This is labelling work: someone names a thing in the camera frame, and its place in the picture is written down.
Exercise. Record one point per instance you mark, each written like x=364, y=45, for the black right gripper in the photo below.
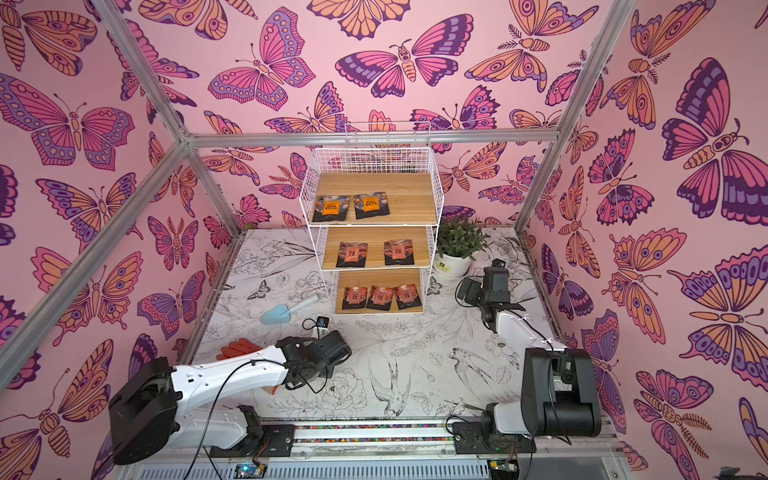
x=472, y=291

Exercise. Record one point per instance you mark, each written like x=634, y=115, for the red tea bag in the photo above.
x=380, y=298
x=399, y=252
x=352, y=255
x=354, y=298
x=407, y=297

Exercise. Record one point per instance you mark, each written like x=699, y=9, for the orange-label tea bag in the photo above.
x=330, y=208
x=367, y=205

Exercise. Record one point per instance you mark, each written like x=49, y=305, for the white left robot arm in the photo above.
x=165, y=407

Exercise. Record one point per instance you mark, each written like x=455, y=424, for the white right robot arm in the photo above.
x=558, y=396

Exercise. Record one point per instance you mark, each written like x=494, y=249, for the potted green plant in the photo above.
x=458, y=241

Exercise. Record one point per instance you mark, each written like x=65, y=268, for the red work glove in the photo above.
x=237, y=348

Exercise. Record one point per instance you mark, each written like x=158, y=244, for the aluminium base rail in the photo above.
x=395, y=449

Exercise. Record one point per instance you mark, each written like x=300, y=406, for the white wire three-tier shelf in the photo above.
x=409, y=177

